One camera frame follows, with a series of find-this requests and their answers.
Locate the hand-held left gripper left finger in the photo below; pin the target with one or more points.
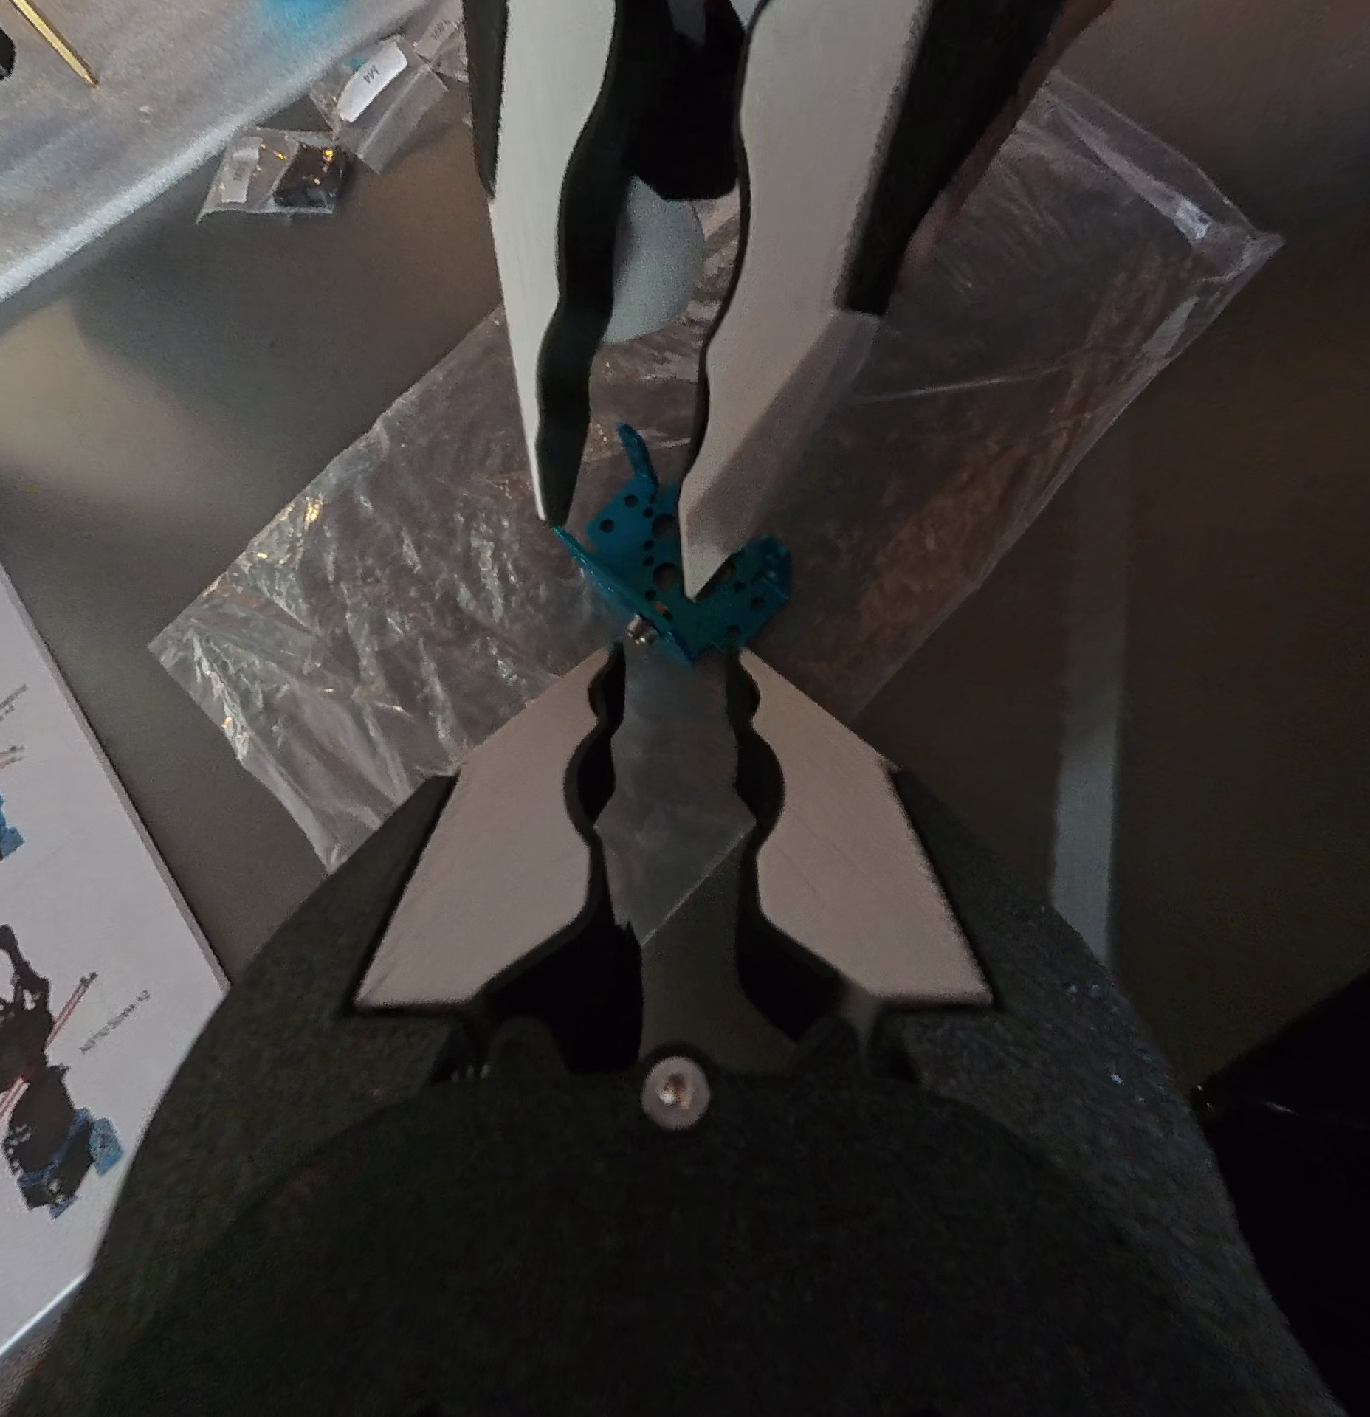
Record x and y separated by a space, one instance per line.
476 886

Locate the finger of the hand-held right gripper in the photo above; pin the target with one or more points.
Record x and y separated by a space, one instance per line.
807 222
525 222

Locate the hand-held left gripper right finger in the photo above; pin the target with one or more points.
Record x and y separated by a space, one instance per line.
862 886

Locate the blue perforated metal bracket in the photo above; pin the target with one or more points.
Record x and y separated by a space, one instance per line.
642 532

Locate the grey desk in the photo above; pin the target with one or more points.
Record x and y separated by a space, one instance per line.
1250 553

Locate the scattered small parts bags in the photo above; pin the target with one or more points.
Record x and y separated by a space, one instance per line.
309 177

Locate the clear plastic bag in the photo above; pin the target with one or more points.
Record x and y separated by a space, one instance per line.
365 553

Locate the white foam sheet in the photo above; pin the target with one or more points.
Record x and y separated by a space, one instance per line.
143 133

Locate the white instruction manual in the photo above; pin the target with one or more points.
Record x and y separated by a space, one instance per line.
76 886

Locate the thin brass rod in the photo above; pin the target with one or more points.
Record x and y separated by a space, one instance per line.
60 45

